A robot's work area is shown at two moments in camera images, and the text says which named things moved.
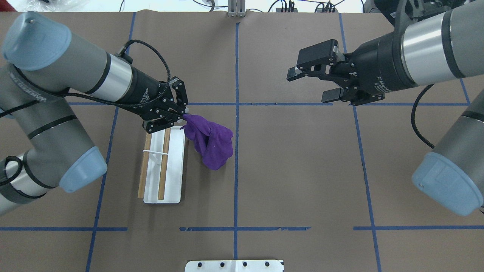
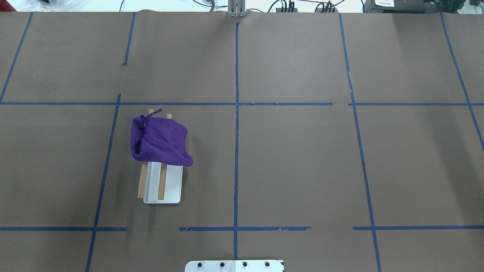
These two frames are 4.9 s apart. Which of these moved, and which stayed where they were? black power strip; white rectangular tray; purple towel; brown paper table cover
Moved: purple towel
Stayed: white rectangular tray; black power strip; brown paper table cover
